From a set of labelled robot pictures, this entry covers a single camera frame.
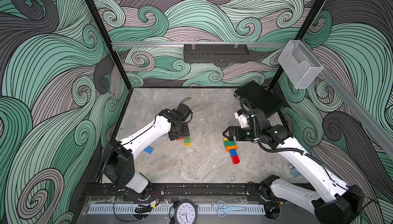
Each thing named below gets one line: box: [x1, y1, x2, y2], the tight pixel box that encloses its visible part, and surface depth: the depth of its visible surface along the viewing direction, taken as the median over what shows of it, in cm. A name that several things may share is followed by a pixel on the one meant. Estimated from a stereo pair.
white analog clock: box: [172, 199, 199, 224], surface depth 67 cm
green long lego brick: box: [223, 139, 237, 148], surface depth 90 cm
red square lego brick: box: [232, 154, 240, 165], surface depth 84 cm
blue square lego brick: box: [229, 148, 238, 157], surface depth 87 cm
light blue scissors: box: [216, 199, 246, 218], surface depth 71 cm
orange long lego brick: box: [226, 145, 238, 152], surface depth 89 cm
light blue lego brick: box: [143, 146, 154, 155], surface depth 87 cm
